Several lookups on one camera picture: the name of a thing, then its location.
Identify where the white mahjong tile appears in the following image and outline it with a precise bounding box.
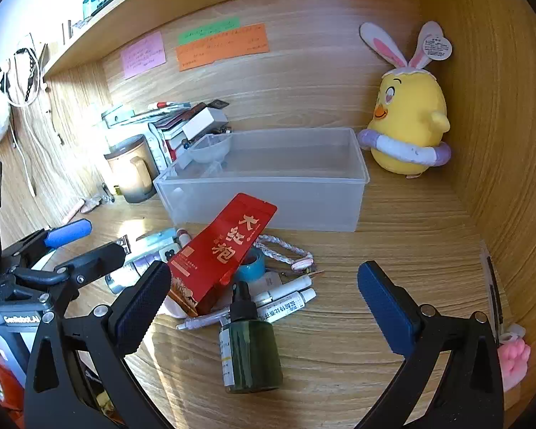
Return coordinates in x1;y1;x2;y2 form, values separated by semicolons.
159;242;181;263

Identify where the white green cream tube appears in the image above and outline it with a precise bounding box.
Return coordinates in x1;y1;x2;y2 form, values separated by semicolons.
125;228;177;262

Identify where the red tea packet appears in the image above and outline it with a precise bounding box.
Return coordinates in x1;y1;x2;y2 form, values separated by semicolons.
168;193;277;318

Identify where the blue tape roll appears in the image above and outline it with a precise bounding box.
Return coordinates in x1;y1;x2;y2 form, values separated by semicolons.
234;247;265;283

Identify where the dark green spray bottle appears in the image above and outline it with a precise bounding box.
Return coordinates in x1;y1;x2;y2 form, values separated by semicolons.
219;281;283;394

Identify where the white marker pen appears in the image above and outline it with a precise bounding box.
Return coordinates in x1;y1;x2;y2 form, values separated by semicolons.
253;274;313;306

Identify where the pink white braided cord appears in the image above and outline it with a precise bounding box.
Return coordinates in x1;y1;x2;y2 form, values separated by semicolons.
252;233;316;273

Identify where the white lip balm stick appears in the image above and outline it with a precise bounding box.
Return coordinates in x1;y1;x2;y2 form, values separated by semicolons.
176;228;192;248

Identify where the pink paw toy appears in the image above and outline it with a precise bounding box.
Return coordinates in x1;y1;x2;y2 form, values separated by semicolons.
498;324;531;392

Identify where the brown ceramic mug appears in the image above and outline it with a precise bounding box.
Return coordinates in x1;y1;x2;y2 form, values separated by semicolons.
103;135;159;203

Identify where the stack of books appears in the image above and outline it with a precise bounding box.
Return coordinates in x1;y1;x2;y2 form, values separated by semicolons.
101;99;229;172

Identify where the white small box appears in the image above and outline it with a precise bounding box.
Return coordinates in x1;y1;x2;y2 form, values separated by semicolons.
182;107;227;140

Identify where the pink sticky note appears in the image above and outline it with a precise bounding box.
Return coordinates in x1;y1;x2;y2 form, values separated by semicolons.
120;31;166;79

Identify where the clear plastic storage box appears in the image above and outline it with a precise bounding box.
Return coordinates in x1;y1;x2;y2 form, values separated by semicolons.
154;128;370;232

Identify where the yellow chick plush toy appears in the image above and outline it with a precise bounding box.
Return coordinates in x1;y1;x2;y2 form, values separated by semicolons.
357;21;453;177

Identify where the green sticky note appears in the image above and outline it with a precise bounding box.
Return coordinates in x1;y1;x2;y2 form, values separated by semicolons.
178;16;240;45

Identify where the orange sticky note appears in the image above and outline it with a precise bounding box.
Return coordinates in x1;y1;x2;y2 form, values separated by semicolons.
175;23;270;72

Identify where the white cable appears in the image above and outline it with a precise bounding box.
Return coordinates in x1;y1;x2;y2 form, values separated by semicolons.
0;33;43;198

